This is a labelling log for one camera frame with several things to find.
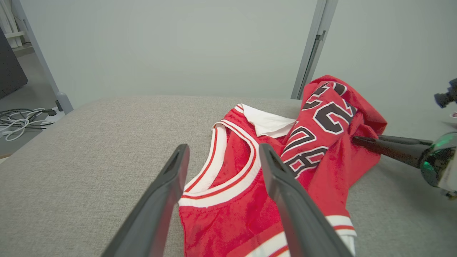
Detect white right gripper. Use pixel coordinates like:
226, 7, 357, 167
351, 131, 457, 199

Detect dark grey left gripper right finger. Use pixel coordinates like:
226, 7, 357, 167
259, 142, 354, 257

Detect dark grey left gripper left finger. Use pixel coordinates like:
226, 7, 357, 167
101, 143, 191, 257

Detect red white basketball jersey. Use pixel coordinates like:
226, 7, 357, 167
177, 74, 388, 257

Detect grey slanted partition leg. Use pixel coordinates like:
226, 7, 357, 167
11, 0, 74, 115

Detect dark grey cabinet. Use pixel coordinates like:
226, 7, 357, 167
0, 28, 29, 100

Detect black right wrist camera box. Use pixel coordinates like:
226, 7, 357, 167
434, 78, 457, 109

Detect grey partition post two feet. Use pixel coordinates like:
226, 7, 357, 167
291, 0, 339, 100

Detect white frame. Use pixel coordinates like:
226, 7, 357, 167
0, 0, 31, 49

